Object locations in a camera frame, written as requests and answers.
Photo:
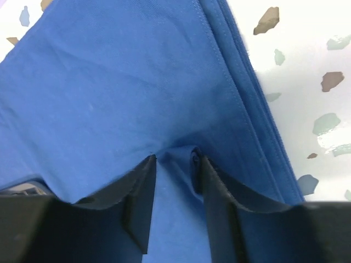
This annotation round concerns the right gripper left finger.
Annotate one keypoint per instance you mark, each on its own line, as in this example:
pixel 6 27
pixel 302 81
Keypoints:
pixel 112 225

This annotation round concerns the blue surgical drape cloth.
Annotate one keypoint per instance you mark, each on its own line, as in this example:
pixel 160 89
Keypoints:
pixel 94 87

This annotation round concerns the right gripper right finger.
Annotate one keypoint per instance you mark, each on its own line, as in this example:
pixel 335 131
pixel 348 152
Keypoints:
pixel 245 226

